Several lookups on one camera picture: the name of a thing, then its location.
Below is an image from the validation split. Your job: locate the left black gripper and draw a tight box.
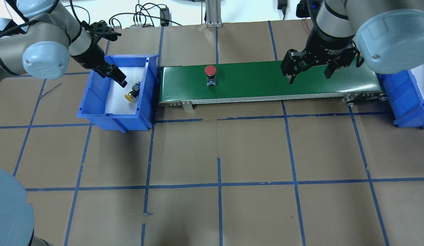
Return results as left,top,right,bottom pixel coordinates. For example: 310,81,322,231
93,63,128,88

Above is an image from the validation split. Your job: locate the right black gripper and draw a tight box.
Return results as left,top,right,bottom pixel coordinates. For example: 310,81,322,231
280,38,359,85

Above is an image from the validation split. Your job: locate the yellow push button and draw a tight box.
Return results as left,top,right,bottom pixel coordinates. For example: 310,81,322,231
124,81,141,103

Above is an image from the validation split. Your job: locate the red mushroom push button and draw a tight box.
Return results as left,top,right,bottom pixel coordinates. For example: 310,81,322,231
204,65,217,86

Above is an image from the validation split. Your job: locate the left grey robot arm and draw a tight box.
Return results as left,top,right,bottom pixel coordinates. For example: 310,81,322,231
0,0,127,87

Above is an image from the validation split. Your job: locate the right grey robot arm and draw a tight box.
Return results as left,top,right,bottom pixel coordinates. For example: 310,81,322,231
280,0,424,84

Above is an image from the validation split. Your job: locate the white foam pad left bin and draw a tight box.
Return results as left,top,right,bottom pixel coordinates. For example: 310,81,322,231
105,67,145,115

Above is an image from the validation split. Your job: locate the left blue plastic bin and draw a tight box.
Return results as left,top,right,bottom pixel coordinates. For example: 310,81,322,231
77,54,159,133

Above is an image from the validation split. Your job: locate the blue plastic bin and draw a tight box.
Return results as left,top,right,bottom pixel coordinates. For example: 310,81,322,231
378,70,424,129
77,54,159,133

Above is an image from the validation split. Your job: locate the green conveyor belt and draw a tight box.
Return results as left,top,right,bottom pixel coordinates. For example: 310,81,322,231
158,61,388,110

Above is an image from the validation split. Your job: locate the right blue plastic bin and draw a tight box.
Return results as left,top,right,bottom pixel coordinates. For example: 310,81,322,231
378,70,424,129

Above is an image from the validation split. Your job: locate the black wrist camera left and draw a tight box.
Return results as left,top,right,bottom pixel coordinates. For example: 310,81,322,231
81,20,122,41

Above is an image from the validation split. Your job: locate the aluminium frame post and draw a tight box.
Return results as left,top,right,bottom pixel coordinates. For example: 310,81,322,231
204,0,223,28

